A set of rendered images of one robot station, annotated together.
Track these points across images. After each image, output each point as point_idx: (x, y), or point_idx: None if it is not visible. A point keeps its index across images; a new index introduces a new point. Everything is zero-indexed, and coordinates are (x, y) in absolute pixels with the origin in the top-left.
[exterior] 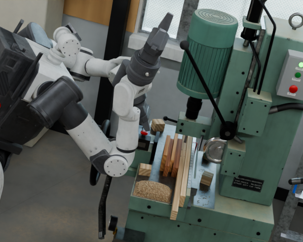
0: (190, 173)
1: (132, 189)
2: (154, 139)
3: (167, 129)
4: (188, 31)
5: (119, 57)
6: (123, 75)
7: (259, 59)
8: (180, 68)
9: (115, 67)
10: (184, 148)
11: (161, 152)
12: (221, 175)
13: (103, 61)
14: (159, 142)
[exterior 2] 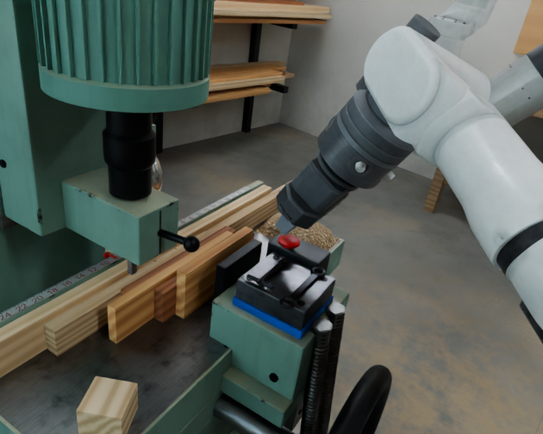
0: (216, 203)
1: (335, 248)
2: (224, 291)
3: (73, 406)
4: None
5: (454, 78)
6: None
7: None
8: (197, 32)
9: (471, 66)
10: (149, 266)
11: (199, 312)
12: (78, 262)
13: (514, 131)
14: (166, 350)
